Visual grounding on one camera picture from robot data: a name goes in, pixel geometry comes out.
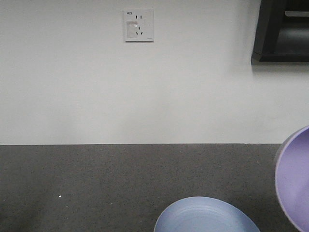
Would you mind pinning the purple plastic bowl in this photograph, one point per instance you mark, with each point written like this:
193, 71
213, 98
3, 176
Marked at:
291, 178

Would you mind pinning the light blue plastic plate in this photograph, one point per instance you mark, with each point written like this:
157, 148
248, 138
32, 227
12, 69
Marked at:
203, 214

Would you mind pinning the white wall power socket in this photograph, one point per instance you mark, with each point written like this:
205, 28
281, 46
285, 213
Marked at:
138, 25

